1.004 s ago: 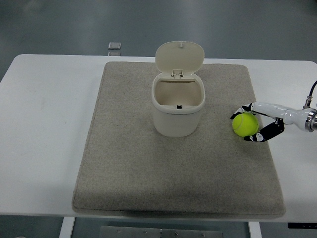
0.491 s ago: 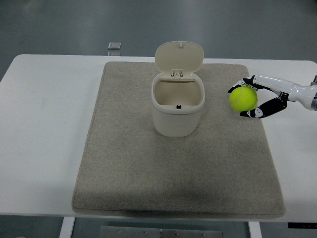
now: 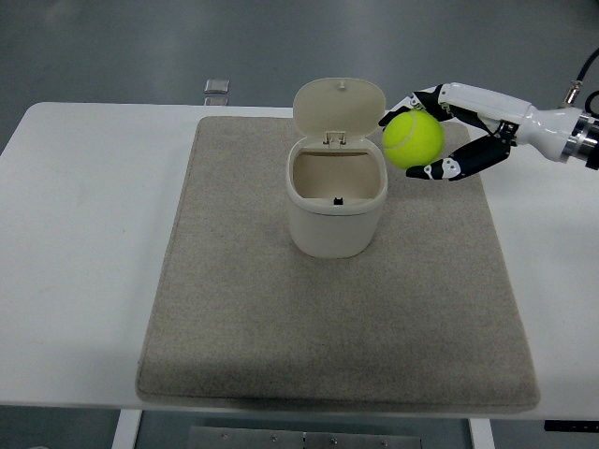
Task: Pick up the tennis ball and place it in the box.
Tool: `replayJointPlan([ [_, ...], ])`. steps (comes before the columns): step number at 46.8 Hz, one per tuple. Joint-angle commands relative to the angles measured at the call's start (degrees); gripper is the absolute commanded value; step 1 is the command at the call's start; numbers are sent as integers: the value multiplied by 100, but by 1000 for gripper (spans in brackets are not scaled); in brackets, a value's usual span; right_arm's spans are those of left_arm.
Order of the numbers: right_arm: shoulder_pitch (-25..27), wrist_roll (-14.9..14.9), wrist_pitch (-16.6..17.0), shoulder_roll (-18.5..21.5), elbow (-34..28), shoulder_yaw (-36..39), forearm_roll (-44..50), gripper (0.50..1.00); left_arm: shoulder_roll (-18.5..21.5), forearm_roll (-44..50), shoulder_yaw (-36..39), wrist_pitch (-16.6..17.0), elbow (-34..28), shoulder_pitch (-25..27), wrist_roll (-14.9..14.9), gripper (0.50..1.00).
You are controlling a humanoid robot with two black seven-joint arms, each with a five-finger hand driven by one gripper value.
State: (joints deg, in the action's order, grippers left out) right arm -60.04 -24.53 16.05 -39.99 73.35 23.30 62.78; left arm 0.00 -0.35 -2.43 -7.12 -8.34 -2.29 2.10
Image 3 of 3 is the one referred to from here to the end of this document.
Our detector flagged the beige fabric mat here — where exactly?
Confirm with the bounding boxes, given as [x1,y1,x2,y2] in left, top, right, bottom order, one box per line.
[135,115,542,413]

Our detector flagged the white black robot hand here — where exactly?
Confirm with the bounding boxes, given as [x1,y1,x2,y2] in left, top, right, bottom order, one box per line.
[377,81,581,181]

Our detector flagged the white table leg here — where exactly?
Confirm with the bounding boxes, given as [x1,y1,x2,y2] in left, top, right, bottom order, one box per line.
[111,409,142,449]
[467,417,493,449]

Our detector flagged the grey metal plate with screws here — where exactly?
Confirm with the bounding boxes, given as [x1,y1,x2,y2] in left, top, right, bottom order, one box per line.
[186,425,422,449]

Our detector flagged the yellow-green tennis ball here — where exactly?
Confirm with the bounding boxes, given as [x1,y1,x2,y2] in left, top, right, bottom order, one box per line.
[382,109,445,170]

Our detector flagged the cream plastic bin with lid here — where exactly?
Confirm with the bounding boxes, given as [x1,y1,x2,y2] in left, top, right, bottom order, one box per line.
[285,78,390,259]

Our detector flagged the black table control panel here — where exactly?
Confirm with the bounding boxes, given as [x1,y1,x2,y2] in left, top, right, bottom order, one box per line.
[544,419,599,433]

